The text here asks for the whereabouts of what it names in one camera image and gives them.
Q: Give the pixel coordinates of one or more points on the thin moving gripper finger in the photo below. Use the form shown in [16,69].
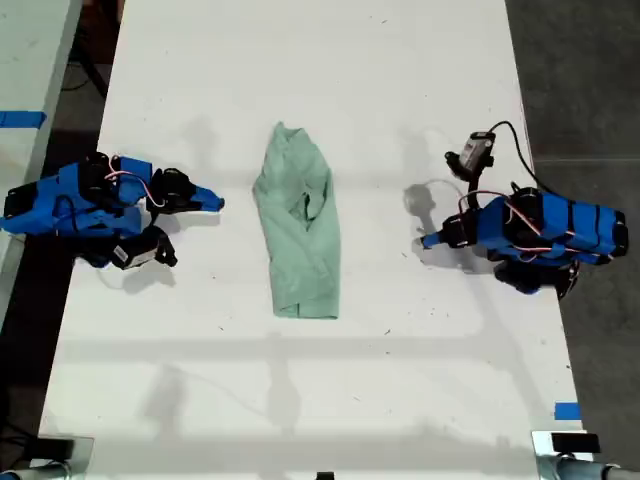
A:
[434,245]
[192,207]

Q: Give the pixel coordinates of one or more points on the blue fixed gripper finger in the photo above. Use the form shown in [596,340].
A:
[435,237]
[206,197]

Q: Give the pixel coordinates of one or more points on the pale green T-shirt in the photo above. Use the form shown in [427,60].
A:
[300,260]

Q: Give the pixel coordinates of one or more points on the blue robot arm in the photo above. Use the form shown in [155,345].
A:
[560,225]
[47,205]

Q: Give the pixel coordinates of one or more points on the long blue tape strip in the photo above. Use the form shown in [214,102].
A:
[22,119]

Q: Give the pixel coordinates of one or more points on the white side table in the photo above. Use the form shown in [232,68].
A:
[30,75]

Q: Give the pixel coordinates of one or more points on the short blue tape strip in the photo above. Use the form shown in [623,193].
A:
[567,411]

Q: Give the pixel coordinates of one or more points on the metal table clamp plate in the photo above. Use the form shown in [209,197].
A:
[82,452]
[542,450]

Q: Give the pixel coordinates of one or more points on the small black box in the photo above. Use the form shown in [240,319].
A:
[55,447]
[575,442]

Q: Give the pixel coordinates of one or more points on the grey metal pipe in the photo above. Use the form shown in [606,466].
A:
[30,472]
[595,471]

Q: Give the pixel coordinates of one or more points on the black camera mount stalk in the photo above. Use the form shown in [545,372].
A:
[165,247]
[475,177]

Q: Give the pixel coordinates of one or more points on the black camera box with label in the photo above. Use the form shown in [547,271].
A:
[475,150]
[132,255]

